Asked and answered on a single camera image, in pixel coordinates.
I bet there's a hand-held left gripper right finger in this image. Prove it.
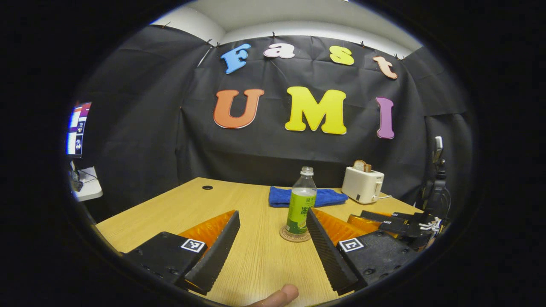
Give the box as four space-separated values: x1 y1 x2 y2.
306 208 421 295

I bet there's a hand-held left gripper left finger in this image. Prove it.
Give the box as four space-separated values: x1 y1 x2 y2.
122 210 241 295

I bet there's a round woven coaster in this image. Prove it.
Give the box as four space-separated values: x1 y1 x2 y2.
279 225 311 243

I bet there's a clear green label water bottle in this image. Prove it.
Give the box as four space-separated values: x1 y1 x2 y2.
286 166 318 237

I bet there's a white toaster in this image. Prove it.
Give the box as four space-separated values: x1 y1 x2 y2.
342 167 385 204

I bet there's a blue towel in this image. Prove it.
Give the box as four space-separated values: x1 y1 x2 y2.
268 186 349 208

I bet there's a white desk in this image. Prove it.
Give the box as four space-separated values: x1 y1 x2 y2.
70 166 104 202

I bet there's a computer monitor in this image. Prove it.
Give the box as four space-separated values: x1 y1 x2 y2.
66 101 92 157

